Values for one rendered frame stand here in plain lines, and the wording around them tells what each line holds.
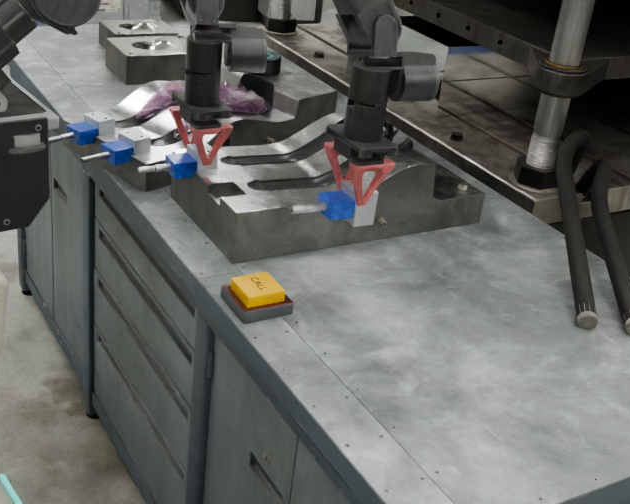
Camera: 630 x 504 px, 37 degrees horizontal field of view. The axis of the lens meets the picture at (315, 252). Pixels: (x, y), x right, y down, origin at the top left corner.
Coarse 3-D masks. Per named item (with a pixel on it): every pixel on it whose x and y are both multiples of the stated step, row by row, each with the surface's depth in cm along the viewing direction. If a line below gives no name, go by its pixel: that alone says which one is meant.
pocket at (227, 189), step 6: (210, 186) 151; (216, 186) 152; (222, 186) 152; (228, 186) 153; (234, 186) 153; (210, 192) 151; (216, 192) 152; (222, 192) 153; (228, 192) 153; (234, 192) 153; (240, 192) 151; (216, 198) 150
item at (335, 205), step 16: (320, 192) 138; (336, 192) 139; (352, 192) 138; (304, 208) 135; (320, 208) 136; (336, 208) 136; (352, 208) 137; (368, 208) 138; (352, 224) 139; (368, 224) 140
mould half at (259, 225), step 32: (320, 128) 172; (320, 160) 164; (416, 160) 158; (192, 192) 157; (256, 192) 150; (288, 192) 152; (384, 192) 156; (416, 192) 159; (448, 192) 166; (480, 192) 168; (224, 224) 147; (256, 224) 145; (288, 224) 149; (320, 224) 152; (416, 224) 163; (448, 224) 167; (256, 256) 148
